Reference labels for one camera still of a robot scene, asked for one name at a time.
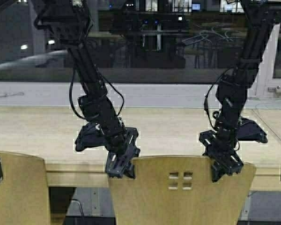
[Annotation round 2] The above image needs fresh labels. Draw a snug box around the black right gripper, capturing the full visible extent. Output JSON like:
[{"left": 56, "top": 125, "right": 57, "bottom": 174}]
[{"left": 199, "top": 130, "right": 244, "bottom": 182}]

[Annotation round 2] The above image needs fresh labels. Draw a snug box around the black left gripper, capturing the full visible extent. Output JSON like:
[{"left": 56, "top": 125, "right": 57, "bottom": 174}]
[{"left": 105, "top": 127, "right": 141, "bottom": 179}]

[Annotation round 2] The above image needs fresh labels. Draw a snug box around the plywood chair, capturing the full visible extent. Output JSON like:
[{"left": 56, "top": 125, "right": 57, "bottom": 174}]
[
  {"left": 108, "top": 156, "right": 256, "bottom": 225},
  {"left": 0, "top": 151, "right": 51, "bottom": 225}
]

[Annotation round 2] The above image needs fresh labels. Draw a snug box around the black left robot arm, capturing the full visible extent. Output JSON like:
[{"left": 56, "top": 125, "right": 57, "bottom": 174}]
[{"left": 32, "top": 0, "right": 140, "bottom": 179}]

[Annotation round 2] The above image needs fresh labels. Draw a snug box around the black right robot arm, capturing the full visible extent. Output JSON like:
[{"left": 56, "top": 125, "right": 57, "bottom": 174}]
[{"left": 199, "top": 0, "right": 281, "bottom": 182}]

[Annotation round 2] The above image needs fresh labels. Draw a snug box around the long wooden counter table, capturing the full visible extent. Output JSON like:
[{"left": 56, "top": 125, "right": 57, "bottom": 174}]
[{"left": 0, "top": 106, "right": 281, "bottom": 191}]

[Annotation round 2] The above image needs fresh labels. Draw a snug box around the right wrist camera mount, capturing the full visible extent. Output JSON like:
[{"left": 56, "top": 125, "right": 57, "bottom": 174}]
[{"left": 237, "top": 117, "right": 268, "bottom": 143}]

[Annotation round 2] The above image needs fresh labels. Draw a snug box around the window latch handle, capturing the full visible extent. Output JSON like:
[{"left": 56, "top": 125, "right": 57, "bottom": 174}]
[{"left": 267, "top": 86, "right": 281, "bottom": 94}]

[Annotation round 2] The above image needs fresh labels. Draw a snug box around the white cord on sill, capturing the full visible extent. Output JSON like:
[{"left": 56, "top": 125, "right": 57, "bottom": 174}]
[{"left": 0, "top": 91, "right": 25, "bottom": 99}]

